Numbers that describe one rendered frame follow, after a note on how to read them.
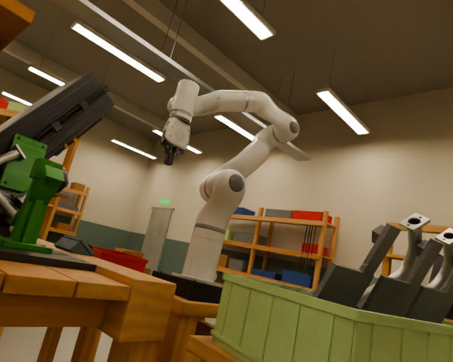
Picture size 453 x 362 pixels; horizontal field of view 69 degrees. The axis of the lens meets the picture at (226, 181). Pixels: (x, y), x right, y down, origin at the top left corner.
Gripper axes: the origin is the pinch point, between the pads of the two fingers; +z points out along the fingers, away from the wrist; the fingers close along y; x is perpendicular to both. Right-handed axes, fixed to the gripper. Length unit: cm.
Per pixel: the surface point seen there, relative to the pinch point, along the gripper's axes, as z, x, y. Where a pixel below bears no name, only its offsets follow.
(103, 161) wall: -193, 917, 410
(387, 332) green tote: 37, -80, -4
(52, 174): 17.9, 5.1, -35.0
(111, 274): 40.9, -14.8, -19.0
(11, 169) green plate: 16, 37, -37
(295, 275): 29, 208, 474
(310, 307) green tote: 36, -68, -10
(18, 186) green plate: 21, 36, -34
